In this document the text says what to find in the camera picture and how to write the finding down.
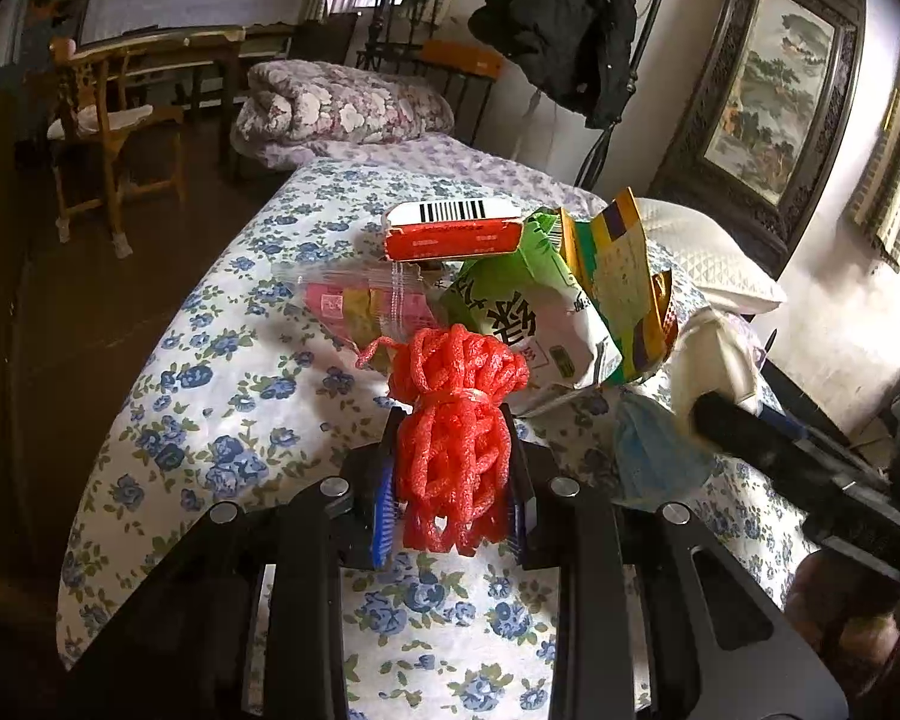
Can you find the green white snack bag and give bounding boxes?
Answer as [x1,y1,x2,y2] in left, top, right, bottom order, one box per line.
[439,210,623,392]

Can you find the dark framed landscape painting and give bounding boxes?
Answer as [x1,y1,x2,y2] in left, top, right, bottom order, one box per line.
[649,0,868,280]

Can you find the rolled floral quilt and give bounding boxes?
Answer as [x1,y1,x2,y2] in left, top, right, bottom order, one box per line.
[231,60,457,160]

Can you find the orange box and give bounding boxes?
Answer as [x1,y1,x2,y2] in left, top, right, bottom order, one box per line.
[418,41,506,80]

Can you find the blue floral bedspread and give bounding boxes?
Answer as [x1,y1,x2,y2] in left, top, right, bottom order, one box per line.
[56,157,805,720]

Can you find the purple floral sheet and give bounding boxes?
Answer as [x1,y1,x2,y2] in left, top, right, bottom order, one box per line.
[270,131,610,220]

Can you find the black metal coat stand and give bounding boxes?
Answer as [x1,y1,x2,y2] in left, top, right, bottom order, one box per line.
[574,0,685,188]

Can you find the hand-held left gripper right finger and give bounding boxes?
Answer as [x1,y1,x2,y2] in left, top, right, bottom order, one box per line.
[495,409,850,720]

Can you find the person's right forearm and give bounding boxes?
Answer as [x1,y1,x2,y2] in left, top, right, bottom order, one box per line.
[784,547,900,700]

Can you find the light wooden chair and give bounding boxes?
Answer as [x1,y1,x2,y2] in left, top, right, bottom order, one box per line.
[47,37,190,245]

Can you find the red foam net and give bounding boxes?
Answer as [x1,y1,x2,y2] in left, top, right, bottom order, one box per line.
[356,324,532,553]

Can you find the white cloth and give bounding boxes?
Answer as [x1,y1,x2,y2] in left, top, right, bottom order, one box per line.
[667,311,763,443]

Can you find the blue face mask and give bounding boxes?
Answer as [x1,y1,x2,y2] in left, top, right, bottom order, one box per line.
[613,390,715,508]

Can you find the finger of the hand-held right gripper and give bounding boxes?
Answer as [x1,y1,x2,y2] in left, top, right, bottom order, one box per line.
[754,356,890,470]
[690,390,820,494]

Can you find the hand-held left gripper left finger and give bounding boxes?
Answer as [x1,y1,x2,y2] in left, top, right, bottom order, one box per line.
[60,405,407,720]

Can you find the wooden table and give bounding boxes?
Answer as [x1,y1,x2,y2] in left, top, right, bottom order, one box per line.
[67,22,295,182]

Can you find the clear plastic wrapper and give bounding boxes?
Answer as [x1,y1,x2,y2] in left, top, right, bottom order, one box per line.
[270,262,451,362]

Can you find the black jacket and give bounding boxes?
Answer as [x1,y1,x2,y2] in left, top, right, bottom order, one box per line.
[469,0,639,130]

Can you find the red barcode box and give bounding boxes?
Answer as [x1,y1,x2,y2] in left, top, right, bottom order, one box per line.
[382,197,527,264]

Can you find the white quilted pillow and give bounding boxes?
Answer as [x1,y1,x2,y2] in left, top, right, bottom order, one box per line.
[634,197,789,316]

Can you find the yellow green paper carton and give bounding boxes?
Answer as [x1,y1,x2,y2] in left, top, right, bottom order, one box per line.
[559,187,680,388]

